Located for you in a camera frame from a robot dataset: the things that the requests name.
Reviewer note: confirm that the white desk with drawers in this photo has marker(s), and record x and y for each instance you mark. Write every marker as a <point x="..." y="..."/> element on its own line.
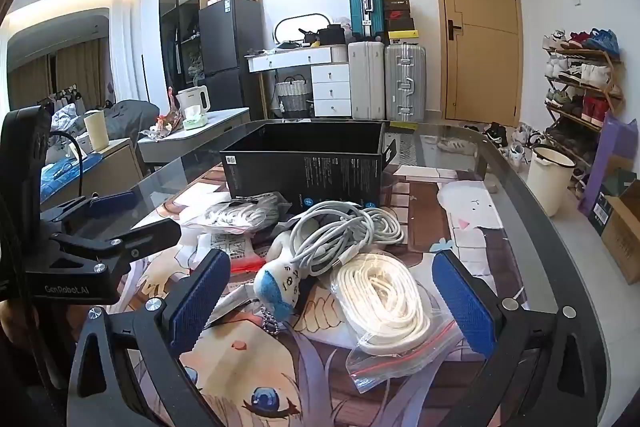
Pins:
<point x="327" y="79"/>

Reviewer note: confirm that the silver suitcase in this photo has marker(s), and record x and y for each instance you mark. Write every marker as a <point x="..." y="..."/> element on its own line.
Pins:
<point x="405" y="82"/>

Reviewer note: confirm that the brown wooden door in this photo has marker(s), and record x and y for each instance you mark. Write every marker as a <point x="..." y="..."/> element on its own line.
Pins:
<point x="480" y="32"/>

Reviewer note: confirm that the yellow black shoebox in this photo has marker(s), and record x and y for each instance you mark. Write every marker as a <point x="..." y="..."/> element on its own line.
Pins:
<point x="402" y="38"/>

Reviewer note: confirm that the shoe rack with shoes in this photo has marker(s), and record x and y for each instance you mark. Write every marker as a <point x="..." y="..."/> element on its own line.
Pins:
<point x="585" y="74"/>

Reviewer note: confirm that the dark green box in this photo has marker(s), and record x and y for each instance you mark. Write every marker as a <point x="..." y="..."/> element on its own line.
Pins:
<point x="607" y="202"/>

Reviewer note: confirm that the red white plastic packet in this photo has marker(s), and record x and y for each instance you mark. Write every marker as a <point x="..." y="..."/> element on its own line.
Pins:
<point x="240" y="259"/>

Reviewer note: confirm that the black refrigerator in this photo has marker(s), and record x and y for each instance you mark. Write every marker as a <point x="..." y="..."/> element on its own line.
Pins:
<point x="230" y="37"/>

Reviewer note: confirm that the wicker basket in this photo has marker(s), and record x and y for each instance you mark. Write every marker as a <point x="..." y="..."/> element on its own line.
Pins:
<point x="294" y="96"/>

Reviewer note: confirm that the open cardboard box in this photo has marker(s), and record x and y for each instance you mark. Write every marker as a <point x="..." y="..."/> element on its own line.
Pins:
<point x="625" y="237"/>

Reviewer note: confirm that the wooden shoe rack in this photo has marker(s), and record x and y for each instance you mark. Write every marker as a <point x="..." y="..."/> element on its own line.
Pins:
<point x="585" y="119"/>

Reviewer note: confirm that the white bucket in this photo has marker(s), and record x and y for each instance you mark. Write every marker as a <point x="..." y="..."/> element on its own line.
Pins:
<point x="550" y="179"/>

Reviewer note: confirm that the beige cylinder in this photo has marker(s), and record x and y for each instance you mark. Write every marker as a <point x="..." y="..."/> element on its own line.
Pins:
<point x="96" y="132"/>

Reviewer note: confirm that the black bag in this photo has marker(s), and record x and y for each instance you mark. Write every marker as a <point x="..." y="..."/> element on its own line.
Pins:
<point x="332" y="36"/>

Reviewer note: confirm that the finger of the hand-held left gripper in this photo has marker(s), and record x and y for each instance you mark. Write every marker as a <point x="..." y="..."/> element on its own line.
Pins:
<point x="135" y="239"/>
<point x="115" y="203"/>

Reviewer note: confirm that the white blue plush toy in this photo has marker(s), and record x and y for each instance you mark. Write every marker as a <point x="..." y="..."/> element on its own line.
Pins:
<point x="280" y="287"/>

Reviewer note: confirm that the black white sneaker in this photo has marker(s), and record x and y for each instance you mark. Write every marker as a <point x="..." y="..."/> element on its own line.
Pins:
<point x="496" y="134"/>

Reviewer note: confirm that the white suitcase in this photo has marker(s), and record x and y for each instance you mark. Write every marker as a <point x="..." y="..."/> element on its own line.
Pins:
<point x="366" y="82"/>

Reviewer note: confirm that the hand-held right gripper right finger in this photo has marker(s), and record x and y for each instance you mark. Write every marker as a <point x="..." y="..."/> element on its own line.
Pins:
<point x="465" y="307"/>

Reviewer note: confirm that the snack bags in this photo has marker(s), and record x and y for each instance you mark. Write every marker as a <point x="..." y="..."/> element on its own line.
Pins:
<point x="162" y="124"/>

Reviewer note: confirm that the dark clothing pile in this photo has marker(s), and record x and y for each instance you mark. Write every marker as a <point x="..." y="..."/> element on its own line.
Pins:
<point x="132" y="117"/>

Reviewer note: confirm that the white electric kettle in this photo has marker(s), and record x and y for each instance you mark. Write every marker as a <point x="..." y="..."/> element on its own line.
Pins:
<point x="192" y="99"/>

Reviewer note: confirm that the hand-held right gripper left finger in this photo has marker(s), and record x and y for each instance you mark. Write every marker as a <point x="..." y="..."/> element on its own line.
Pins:
<point x="197" y="297"/>

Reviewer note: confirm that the green tissue pack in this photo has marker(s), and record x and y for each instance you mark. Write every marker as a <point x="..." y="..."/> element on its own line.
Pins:
<point x="195" y="121"/>

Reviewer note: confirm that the plain black shoebox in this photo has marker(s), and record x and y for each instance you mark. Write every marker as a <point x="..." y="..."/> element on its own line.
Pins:
<point x="399" y="25"/>

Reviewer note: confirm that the wooden cabinet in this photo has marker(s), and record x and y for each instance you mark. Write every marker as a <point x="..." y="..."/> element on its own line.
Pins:
<point x="100" y="172"/>

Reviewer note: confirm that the grey sideboard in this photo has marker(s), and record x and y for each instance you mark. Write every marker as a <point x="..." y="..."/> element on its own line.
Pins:
<point x="200" y="142"/>

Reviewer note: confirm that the tall dark glass cabinet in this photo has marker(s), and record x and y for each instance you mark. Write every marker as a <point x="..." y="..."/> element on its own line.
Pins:
<point x="180" y="7"/>

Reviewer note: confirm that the black shoebox red logo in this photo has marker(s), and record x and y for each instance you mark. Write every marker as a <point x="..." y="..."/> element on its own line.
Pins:
<point x="397" y="8"/>

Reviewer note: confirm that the printed cartoon table mat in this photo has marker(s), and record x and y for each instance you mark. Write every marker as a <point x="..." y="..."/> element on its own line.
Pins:
<point x="310" y="357"/>

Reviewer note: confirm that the teal suitcase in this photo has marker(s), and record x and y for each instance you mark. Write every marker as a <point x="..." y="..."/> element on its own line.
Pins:
<point x="365" y="7"/>

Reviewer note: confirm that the black cardboard box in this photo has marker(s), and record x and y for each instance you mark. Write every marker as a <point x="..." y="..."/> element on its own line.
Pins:
<point x="300" y="167"/>

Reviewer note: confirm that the beige curtains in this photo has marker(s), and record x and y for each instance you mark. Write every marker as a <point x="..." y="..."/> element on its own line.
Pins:
<point x="75" y="67"/>

